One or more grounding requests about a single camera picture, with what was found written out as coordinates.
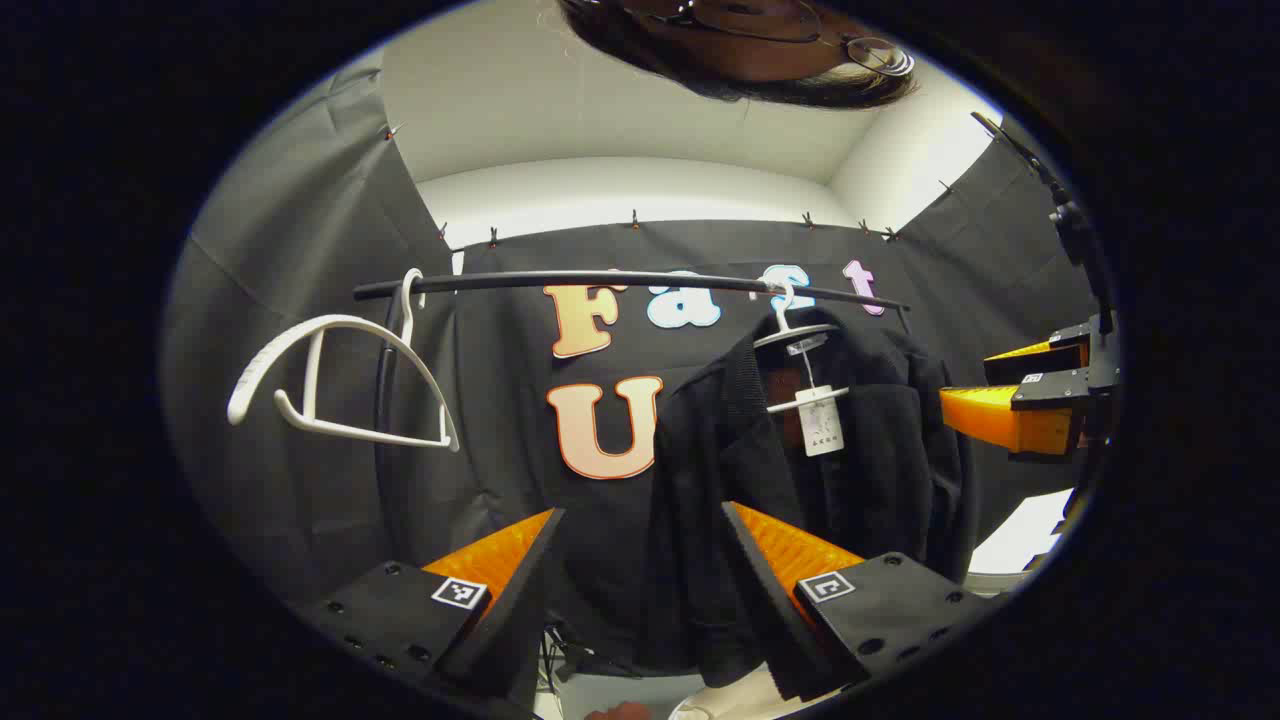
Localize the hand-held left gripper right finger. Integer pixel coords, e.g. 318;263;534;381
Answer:
720;500;1004;703

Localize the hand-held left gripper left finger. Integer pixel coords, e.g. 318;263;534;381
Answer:
295;507;567;713

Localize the white fabric laundry hamper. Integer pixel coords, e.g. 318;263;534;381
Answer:
668;672;851;720

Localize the black jacket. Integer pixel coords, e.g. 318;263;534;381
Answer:
640;305;976;691

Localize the white plastic hanger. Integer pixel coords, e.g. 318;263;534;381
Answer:
226;268;461;453
752;280;851;413

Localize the black clothes rack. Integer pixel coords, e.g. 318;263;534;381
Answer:
353;268;913;521

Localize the white paper garment tag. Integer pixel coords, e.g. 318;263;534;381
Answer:
797;385;846;458

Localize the person's head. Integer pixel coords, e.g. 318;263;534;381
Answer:
555;0;916;109

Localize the black backdrop cloth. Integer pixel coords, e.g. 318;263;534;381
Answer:
160;65;1101;681

